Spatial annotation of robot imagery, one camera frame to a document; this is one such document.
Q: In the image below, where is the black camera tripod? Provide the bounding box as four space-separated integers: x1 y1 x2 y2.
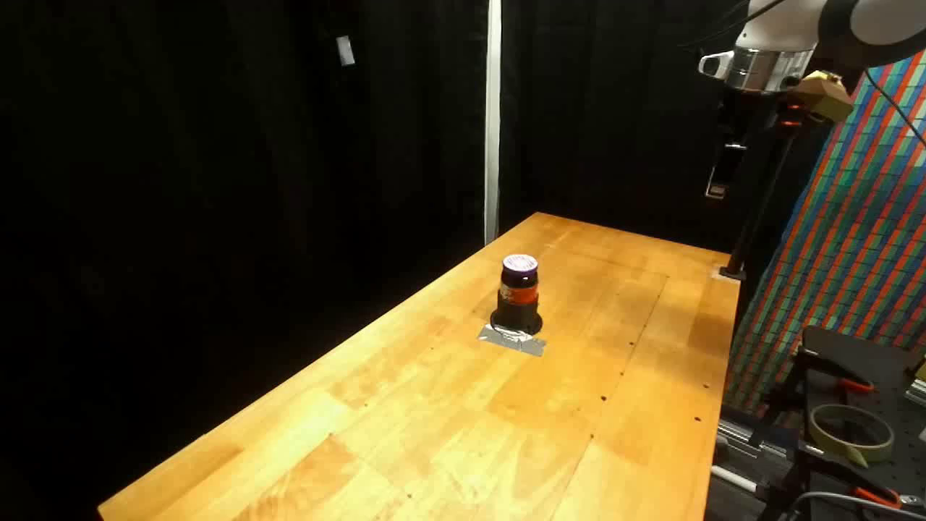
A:
714 94 812 282

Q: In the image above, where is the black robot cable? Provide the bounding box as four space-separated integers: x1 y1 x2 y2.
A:
858 67 926 151

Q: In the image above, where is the tan camera block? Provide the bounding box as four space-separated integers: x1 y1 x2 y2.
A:
790 70 857 123

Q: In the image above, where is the grey metal rail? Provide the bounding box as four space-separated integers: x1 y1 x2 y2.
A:
708 410 786 497

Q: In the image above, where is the white vertical strip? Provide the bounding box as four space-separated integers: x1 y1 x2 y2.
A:
479 0 507 243

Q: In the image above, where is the small silver tray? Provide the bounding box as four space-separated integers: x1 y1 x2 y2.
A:
476 321 549 356

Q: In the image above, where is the orange black clamp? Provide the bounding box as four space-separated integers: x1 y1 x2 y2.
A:
790 452 907 511
790 348 880 398

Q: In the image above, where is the colourful striped board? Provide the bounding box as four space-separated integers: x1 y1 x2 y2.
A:
722 45 926 416

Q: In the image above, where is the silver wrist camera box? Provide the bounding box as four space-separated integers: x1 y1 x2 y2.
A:
698 45 822 94

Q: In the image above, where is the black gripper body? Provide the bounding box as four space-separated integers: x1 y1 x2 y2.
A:
719 87 782 151

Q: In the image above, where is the beige tape roll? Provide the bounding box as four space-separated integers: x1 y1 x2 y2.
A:
803 398 900 471

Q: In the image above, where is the black flat panel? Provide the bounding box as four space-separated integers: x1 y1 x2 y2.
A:
795 324 926 392

